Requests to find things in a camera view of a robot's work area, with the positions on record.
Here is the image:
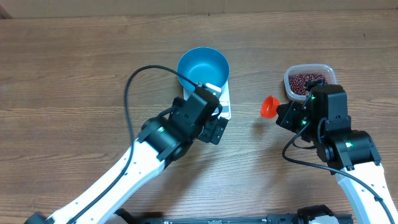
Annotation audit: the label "red beans in container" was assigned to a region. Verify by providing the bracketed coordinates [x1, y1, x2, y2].
[288, 73, 326, 95]

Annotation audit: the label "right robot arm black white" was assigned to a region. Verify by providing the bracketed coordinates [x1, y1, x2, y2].
[275, 82, 397, 223]

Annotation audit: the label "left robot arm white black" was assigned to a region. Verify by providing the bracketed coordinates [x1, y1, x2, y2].
[26, 83, 231, 223]

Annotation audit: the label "white digital kitchen scale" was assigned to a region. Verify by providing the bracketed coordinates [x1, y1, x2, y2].
[183, 81, 232, 121]

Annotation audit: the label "clear plastic container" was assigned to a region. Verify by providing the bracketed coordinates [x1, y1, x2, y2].
[284, 63, 338, 101]

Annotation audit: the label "orange measuring scoop blue handle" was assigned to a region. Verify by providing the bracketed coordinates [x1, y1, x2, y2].
[260, 95, 280, 119]

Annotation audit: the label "blue bowl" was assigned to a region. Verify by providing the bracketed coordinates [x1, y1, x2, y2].
[177, 47, 230, 88]

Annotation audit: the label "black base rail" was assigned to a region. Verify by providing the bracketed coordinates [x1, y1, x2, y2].
[115, 205, 354, 224]

